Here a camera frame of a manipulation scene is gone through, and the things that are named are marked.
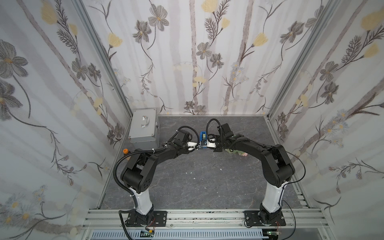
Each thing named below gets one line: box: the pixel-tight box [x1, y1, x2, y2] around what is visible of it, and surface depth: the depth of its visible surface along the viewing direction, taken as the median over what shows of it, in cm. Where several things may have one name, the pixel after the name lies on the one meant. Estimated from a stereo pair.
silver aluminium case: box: [128, 108, 160, 148], surface depth 95 cm
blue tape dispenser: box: [200, 131, 208, 149], surface depth 83 cm
